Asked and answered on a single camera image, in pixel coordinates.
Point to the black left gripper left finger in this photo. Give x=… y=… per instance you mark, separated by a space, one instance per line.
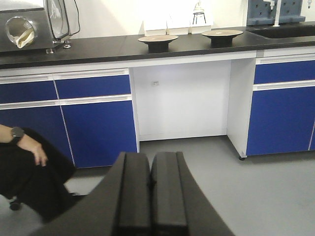
x=118 y=206

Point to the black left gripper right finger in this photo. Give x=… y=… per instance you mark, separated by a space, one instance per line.
x=179 y=207

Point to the tan plate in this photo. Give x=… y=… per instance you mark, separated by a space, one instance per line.
x=222 y=37
x=158 y=43

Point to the person's forearm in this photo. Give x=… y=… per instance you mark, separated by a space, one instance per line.
x=5 y=134

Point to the seated person's hand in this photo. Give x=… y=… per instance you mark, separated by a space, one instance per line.
x=29 y=144

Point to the person's black trousers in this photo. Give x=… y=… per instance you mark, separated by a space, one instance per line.
x=40 y=188

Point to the black wristwatch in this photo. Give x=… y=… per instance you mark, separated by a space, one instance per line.
x=17 y=134

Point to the blue white lab cabinet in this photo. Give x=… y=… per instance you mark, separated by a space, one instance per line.
x=263 y=101

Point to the white bin, left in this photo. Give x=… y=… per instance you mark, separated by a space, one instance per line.
x=155 y=25

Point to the white bin, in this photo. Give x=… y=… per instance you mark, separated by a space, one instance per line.
x=201 y=27
x=177 y=24
x=155 y=25

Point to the white bin, middle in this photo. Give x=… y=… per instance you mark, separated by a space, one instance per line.
x=177 y=24

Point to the white bin, right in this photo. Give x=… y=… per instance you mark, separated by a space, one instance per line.
x=201 y=27

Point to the black lab sink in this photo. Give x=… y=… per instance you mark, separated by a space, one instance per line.
x=285 y=31

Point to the round glass flask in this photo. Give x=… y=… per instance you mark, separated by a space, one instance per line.
x=198 y=8

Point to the grey glovebox with port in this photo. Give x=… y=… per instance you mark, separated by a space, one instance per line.
x=33 y=24

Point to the blue pegboard drying rack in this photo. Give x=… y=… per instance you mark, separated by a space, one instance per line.
x=265 y=12

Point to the white sink faucet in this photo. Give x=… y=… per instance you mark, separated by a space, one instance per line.
x=275 y=8

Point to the black wire tripod stand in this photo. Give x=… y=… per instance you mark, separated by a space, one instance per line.
x=198 y=18

